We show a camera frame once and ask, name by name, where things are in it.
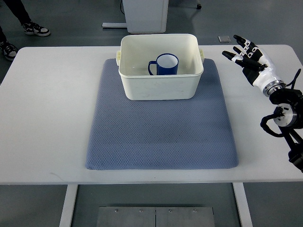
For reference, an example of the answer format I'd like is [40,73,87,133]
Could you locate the white cabinet pedestal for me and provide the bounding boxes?
[102,0,169,34]

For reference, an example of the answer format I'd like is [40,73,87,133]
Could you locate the chair caster wheel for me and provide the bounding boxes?
[196,0,202,10]

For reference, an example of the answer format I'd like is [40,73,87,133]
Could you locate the left white table leg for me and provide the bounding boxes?
[59,184,78,227]

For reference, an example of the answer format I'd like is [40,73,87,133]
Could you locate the blue-grey quilted mat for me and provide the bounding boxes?
[85,59,238,170]

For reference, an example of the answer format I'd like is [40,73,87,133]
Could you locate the white table leg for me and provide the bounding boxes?
[232,183,253,227]
[59,184,78,227]

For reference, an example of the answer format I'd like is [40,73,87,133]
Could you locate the person leg dark trousers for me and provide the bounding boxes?
[4,0,32,25]

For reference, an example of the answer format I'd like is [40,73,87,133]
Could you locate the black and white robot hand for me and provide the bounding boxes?
[222,35,286,97]

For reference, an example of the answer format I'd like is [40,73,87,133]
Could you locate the white plastic box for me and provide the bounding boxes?
[116,34,204,100]

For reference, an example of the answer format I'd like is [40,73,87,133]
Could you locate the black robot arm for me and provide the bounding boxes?
[260,69,303,171]

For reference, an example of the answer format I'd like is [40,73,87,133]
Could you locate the small grey floor socket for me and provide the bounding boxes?
[218,35,231,44]

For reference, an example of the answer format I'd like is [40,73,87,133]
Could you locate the metal floor plate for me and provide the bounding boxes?
[97,207,215,227]

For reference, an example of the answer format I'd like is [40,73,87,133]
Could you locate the black and white sneaker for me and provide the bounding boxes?
[22,22,51,37]

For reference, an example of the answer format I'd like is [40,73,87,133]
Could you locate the right white table leg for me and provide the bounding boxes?
[232,183,253,227]

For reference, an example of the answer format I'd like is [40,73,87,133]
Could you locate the blue mug white inside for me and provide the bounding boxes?
[148,53,179,75]

